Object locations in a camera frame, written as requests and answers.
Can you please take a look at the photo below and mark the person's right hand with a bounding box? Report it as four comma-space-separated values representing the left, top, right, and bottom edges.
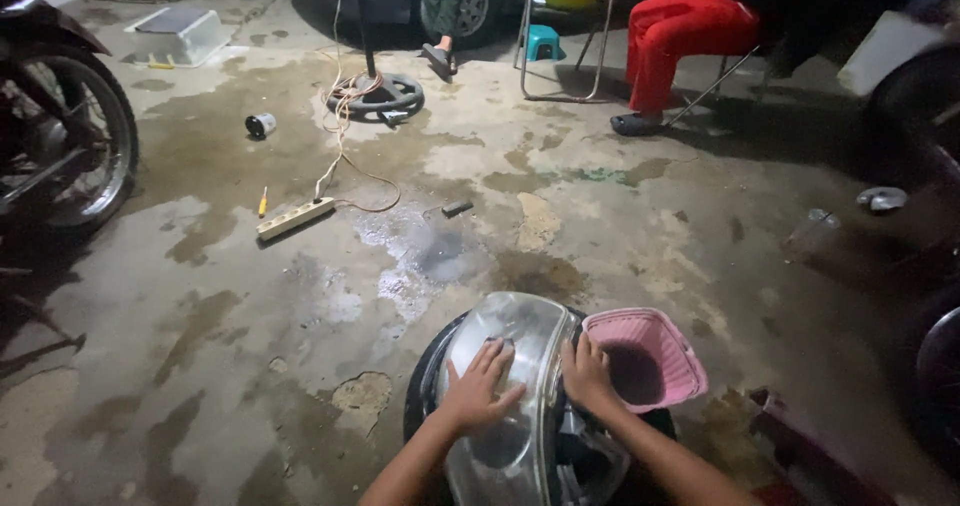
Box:
560, 332, 625, 417

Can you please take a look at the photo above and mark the person's left hand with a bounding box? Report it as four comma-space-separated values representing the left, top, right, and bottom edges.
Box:
438, 338, 528, 436

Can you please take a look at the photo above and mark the clear plastic headlight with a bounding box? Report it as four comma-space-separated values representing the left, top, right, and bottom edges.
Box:
435, 291, 633, 506

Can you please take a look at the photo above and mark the black rubber tyre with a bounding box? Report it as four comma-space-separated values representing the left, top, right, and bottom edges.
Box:
402, 305, 678, 506

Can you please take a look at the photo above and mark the pink plastic basket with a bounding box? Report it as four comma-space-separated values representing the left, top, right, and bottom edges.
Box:
582, 308, 709, 415

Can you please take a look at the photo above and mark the cream power strip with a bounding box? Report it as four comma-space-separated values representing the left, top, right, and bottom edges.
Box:
255, 197, 337, 242

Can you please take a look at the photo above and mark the clear plastic cup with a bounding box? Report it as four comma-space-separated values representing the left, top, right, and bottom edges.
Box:
781, 208, 843, 265

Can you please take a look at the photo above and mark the black fan stand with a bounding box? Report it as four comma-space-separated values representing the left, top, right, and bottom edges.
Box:
325, 0, 426, 125

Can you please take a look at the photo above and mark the metal chair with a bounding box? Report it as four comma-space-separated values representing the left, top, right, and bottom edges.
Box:
663, 44, 774, 128

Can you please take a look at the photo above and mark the metal folding stand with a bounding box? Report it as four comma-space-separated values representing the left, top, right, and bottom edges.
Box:
513, 0, 625, 105

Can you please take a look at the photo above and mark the teal plastic stool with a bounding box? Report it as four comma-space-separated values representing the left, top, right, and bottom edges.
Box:
525, 25, 567, 63

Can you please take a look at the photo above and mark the round metal disc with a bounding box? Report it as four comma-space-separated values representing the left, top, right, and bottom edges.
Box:
856, 186, 909, 214

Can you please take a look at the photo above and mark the white plastic container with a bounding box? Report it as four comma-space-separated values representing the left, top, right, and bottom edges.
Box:
837, 11, 948, 99

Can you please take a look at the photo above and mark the white plastic storage box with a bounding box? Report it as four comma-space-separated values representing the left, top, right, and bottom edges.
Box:
122, 6, 235, 69

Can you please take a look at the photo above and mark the dark motorcycle with spoked wheel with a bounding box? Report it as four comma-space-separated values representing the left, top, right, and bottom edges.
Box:
0, 0, 141, 379

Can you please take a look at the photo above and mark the orange cable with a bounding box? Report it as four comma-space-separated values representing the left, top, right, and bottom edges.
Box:
315, 47, 403, 214

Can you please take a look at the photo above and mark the white power cable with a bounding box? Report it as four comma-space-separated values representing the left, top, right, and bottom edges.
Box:
313, 0, 354, 203

